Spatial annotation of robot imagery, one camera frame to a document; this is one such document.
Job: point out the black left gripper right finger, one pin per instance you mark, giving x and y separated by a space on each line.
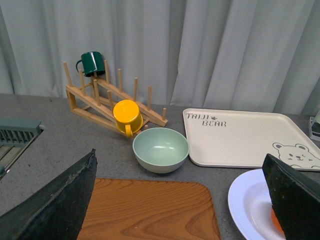
295 199

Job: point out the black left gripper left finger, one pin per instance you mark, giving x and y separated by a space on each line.
57 210

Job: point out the orange mandarin fruit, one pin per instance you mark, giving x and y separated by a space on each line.
275 222

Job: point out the white round plate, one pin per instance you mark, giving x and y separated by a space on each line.
250 207

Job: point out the wooden cutting board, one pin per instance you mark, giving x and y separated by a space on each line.
126 209

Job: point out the white cup holder rack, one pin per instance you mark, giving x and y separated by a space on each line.
314 127

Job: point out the grey-green dish drainer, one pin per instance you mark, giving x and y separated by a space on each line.
16 135

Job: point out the beige bear tray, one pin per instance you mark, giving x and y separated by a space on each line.
242 139

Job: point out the wooden dish rack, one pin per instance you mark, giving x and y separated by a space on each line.
96 99

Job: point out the yellow mug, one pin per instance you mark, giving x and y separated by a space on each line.
128 117

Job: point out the green bowl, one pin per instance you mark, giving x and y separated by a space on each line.
160 150

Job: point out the dark green mug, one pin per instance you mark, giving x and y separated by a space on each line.
92 63

